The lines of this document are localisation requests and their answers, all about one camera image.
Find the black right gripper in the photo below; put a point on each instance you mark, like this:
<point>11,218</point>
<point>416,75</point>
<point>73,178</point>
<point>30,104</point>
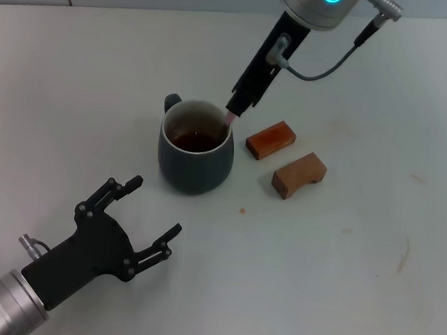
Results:
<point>259,74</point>

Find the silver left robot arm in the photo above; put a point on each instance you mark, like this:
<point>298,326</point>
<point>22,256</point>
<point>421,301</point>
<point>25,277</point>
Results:
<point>4,305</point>

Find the dark grey ceramic mug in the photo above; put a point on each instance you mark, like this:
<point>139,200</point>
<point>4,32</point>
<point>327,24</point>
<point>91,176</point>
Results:
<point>194,169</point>

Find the light brown arched wooden block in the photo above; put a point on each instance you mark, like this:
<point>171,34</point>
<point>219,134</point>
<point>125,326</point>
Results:
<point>289,179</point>

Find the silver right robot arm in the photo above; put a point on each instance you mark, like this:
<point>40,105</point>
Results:
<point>312,4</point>

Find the reddish brown flat wooden block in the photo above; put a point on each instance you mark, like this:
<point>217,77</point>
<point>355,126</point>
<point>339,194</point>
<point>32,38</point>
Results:
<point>269,142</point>

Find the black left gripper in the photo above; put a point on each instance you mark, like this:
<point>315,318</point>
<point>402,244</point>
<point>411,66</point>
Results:
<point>90,254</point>

